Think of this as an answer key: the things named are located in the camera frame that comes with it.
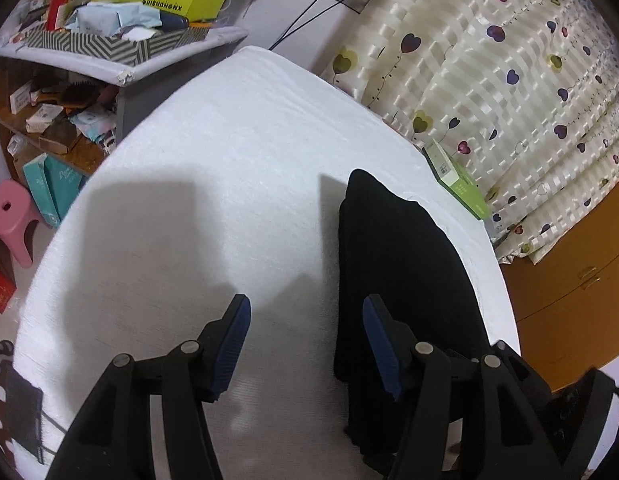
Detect black pants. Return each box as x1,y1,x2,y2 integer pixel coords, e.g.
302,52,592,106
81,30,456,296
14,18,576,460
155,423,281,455
333,169,489,474

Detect teal box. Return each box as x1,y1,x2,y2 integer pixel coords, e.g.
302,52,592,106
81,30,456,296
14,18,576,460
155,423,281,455
23,154,88,228

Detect wooden wardrobe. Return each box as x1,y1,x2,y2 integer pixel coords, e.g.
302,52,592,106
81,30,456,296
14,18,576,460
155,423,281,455
501,183,619,391

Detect pink plastic stool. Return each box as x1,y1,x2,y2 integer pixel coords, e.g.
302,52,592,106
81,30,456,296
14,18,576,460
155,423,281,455
0,180,44,269

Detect grey wooden shelf unit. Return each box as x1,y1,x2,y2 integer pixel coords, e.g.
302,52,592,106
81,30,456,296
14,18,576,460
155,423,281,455
0,26,247,179

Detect cream heart pattern curtain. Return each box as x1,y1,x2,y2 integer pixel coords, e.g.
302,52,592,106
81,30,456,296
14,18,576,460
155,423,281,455
323,0,619,263

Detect white bed sheet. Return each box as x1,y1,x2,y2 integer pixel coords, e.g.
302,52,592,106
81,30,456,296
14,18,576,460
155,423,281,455
14,47,519,479

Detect striped storage tray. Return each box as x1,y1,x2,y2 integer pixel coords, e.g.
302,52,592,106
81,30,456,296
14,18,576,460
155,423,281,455
25,27,210,66

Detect green and white box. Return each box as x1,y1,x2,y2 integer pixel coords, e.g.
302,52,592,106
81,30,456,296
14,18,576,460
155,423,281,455
422,140,491,220

